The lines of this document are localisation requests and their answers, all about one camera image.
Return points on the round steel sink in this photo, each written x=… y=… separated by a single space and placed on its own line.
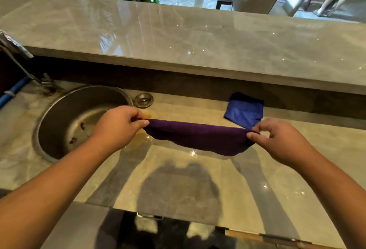
x=77 y=121

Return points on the person's right thumb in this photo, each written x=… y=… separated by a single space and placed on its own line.
x=256 y=138

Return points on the chrome faucet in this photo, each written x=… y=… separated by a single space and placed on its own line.
x=21 y=62

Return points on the purple cloth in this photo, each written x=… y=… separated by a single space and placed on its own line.
x=200 y=136

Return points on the blue folded cloth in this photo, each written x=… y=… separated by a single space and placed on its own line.
x=245 y=110

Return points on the person's left forearm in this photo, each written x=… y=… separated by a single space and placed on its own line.
x=51 y=191

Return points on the person's left thumb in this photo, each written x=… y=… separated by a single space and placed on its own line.
x=138 y=125

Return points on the person's right forearm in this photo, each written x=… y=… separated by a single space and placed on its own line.
x=334 y=191

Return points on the person's right hand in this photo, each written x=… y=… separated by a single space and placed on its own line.
x=281 y=143

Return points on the person's left hand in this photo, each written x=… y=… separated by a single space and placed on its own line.
x=115 y=130

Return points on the round steel sink plug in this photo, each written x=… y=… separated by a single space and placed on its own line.
x=143 y=100

